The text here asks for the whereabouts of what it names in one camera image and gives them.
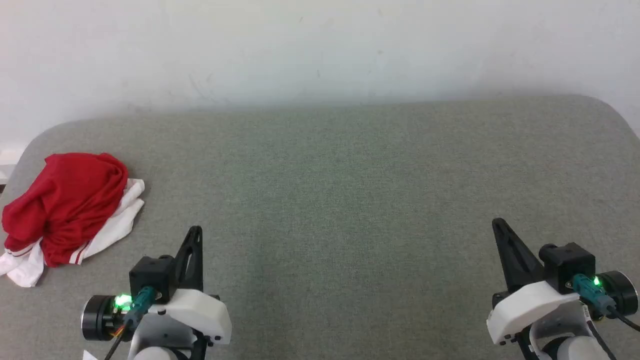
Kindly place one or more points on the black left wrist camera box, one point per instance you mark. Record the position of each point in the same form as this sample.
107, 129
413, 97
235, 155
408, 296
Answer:
150, 274

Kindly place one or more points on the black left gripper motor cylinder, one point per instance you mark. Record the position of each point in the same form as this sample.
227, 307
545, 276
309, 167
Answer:
96, 317

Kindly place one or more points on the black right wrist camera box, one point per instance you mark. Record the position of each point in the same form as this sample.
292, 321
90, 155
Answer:
567, 262

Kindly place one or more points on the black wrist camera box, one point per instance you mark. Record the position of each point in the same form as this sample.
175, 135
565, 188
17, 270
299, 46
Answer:
150, 274
567, 262

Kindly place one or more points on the white wall baseboard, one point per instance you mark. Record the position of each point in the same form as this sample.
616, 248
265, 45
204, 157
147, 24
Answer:
10, 160

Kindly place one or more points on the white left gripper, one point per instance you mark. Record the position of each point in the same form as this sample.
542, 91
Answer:
200, 312

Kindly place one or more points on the grey fabric sofa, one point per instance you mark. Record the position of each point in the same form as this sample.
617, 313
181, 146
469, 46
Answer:
330, 200

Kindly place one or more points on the red and white shirt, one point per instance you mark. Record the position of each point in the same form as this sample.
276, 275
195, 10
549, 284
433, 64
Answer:
70, 205

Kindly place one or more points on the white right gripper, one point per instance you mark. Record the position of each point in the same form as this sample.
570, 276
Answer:
530, 305

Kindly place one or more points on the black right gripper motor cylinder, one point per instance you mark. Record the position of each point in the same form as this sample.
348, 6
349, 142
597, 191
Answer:
622, 292

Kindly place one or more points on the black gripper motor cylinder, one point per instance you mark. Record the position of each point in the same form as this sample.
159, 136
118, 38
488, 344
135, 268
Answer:
96, 317
622, 292

